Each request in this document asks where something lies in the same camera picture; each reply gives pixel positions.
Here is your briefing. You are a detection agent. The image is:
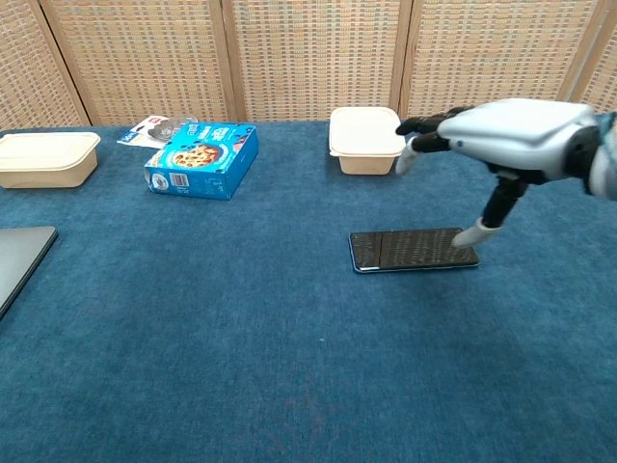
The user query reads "clear plastic blister package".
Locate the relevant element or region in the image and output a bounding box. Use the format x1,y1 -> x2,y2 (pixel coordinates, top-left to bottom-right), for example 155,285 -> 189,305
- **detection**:
116,115 -> 199,150

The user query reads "woven rattan folding screen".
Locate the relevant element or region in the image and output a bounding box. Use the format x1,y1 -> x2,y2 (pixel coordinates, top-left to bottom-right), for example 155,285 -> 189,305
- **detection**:
0,0 -> 617,130

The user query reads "blue cookie box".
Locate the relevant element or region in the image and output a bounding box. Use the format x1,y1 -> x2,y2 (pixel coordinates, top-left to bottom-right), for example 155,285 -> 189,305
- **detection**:
144,121 -> 259,202

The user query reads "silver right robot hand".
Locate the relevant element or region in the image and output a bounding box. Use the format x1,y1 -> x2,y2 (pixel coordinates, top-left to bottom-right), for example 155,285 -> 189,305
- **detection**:
394,98 -> 604,249

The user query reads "blue carpet table cloth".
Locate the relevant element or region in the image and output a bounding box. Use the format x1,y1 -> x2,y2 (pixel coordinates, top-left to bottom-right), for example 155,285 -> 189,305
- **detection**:
0,120 -> 617,463

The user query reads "beige lidded food container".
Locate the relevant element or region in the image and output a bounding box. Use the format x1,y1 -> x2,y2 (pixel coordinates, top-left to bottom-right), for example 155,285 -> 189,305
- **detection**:
329,106 -> 407,176
0,131 -> 102,190

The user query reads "black smartphone blue case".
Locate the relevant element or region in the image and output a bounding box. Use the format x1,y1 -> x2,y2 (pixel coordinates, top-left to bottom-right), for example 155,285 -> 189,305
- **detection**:
348,228 -> 481,275

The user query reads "grey laptop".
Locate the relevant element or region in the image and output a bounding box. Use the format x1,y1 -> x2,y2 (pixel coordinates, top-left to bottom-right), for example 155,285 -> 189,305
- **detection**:
0,226 -> 59,319

